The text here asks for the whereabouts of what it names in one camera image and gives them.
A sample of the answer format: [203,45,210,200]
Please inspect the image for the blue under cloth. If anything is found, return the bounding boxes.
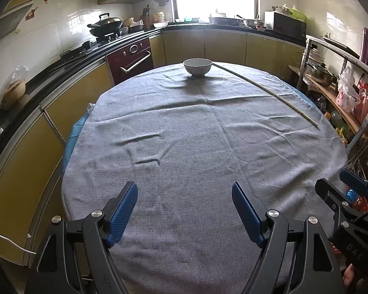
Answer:
[63,119,89,172]

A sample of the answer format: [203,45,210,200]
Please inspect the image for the red mesh basket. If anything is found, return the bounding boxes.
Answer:
[345,188,368,213]

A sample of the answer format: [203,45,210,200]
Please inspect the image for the black microwave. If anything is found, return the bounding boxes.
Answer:
[264,11,307,40]

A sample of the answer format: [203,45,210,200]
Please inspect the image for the metal basin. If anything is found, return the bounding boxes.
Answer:
[209,17,244,26]

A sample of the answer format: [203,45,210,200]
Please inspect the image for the yellow glass-door wall cabinet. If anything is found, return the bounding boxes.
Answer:
[0,0,37,37]

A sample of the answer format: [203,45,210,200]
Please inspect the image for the knife block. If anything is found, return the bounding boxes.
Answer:
[142,4,152,29]

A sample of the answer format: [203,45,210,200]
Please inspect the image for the red shelf plastic bag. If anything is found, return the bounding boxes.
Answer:
[354,81,368,124]

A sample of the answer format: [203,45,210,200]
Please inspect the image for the metal shelf rack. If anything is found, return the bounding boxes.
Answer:
[296,35,368,172]

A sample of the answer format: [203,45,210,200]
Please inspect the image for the yellow side base cabinets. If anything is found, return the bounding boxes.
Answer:
[0,61,115,267]

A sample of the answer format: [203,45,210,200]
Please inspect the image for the clear bag on clay pot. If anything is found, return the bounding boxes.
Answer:
[11,65,29,83]

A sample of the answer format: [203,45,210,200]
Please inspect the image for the grey tablecloth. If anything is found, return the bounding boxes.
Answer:
[61,62,348,294]

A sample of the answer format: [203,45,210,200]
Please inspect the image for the white ceramic bowl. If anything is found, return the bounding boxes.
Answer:
[183,58,213,78]

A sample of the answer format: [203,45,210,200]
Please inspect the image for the pink thermos bottle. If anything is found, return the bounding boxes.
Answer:
[360,27,368,65]

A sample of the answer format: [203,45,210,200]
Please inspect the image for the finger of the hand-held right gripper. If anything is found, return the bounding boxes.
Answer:
[339,168,368,198]
[315,178,357,221]

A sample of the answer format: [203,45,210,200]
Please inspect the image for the white charger cable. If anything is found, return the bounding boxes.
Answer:
[0,226,37,255]

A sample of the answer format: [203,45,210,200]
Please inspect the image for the dark red oven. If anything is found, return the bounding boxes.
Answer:
[106,37,154,86]

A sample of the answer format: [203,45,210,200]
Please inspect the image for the steel pot with lid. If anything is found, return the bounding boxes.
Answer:
[310,63,336,87]

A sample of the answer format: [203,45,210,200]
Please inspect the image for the black kitchen countertop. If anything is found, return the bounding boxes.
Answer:
[0,24,307,160]

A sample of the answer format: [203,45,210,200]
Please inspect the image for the steel saucepan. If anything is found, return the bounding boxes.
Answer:
[244,18,264,29]

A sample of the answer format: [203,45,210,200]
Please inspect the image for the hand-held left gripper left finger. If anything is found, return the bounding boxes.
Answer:
[25,181,139,294]

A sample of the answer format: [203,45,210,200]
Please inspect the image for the white and pink plastic bag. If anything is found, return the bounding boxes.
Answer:
[337,66,361,114]

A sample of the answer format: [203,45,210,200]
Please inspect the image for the yellow window base cabinets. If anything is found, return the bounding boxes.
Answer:
[149,29,305,80]

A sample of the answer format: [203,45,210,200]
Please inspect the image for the person's right hand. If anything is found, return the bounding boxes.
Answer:
[342,264,365,288]

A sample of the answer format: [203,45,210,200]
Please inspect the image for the long thin pale rod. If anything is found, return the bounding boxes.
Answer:
[212,63,320,127]

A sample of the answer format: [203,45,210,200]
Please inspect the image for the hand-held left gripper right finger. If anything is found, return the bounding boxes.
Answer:
[231,181,345,294]

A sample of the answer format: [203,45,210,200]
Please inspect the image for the black wok with lid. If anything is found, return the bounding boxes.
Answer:
[87,13,125,37]

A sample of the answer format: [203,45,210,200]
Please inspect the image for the gas stove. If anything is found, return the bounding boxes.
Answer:
[60,35,126,58]

